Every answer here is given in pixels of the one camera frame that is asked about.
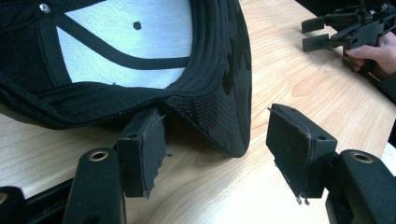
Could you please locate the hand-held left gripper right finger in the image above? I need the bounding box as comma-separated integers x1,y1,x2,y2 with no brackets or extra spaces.
265,103,339,206

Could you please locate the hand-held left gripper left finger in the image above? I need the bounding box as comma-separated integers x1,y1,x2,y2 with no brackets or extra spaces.
116,106,167,200

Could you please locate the black baseball cap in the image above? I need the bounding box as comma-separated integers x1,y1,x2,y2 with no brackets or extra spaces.
0,0,253,159

